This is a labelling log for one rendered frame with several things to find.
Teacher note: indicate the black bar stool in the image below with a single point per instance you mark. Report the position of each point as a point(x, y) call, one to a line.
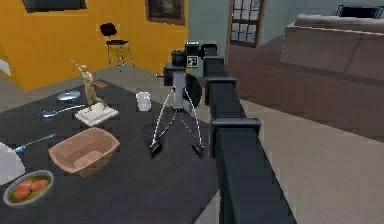
point(116, 42)

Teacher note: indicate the white round dome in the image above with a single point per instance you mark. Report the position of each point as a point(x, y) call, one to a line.
point(8, 166)

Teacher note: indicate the dark framed picture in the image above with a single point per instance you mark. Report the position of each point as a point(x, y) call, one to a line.
point(53, 4)

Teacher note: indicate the black round bowl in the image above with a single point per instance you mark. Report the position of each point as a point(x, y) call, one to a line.
point(144, 131)

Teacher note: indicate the grey bowl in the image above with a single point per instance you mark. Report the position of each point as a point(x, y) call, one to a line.
point(8, 200)

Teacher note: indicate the brown framed picture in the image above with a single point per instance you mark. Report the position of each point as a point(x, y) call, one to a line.
point(165, 10)

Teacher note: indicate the brown framed window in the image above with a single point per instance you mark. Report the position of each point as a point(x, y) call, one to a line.
point(246, 20)

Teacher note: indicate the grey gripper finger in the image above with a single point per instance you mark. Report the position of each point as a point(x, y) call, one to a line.
point(198, 148)
point(156, 148)

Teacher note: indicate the white cup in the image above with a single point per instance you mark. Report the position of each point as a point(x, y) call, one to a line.
point(143, 101)

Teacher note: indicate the orange round fruit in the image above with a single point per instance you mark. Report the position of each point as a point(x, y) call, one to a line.
point(40, 185)
point(22, 192)

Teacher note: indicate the pink oval tub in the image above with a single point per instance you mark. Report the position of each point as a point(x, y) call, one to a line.
point(83, 153)

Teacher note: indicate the gold statue on white base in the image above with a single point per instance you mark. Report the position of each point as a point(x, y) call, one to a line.
point(90, 90)

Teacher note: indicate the grey round plate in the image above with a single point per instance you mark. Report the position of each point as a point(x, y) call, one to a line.
point(68, 95)

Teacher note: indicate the white round object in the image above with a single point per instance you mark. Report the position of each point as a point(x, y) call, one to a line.
point(4, 67)

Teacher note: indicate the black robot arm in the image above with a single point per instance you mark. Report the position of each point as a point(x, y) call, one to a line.
point(240, 166)

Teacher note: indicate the brown sofa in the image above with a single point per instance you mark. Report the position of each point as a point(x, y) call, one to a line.
point(333, 46)

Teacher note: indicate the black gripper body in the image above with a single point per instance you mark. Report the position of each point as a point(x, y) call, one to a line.
point(178, 78)

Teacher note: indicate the silver ladle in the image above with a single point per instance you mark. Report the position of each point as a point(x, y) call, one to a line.
point(50, 114)

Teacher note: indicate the black television set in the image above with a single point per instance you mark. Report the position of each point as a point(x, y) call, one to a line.
point(360, 11)

